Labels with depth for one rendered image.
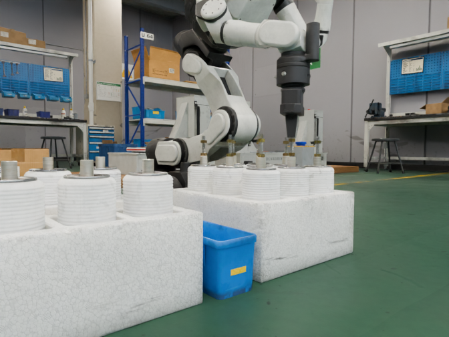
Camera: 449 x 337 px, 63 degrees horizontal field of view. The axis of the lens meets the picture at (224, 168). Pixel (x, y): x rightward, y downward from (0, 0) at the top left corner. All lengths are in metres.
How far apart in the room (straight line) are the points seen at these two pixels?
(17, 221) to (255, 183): 0.51
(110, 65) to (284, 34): 6.72
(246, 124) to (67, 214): 0.94
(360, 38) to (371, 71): 0.62
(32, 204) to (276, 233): 0.52
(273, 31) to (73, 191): 0.64
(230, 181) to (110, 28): 6.95
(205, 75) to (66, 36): 8.40
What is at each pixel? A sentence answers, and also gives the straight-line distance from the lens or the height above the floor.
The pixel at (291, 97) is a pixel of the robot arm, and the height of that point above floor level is 0.43.
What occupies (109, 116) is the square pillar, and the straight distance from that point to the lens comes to 7.46.
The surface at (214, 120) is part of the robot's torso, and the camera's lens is 1.46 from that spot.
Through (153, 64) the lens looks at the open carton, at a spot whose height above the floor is 1.67.
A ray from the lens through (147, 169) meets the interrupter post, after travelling 0.72.
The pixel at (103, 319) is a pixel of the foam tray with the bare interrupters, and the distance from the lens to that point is 0.66.
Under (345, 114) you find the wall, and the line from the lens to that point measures 6.80.
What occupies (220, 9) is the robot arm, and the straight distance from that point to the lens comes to 1.14.
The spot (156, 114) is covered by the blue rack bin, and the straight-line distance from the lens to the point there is 6.22.
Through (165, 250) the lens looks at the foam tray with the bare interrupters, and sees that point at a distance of 0.68.
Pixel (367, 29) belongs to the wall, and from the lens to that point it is 6.88.
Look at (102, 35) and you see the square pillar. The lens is 7.68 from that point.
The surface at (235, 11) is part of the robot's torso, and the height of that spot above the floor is 0.81.
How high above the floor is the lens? 0.30
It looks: 3 degrees down
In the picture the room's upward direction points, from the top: straight up
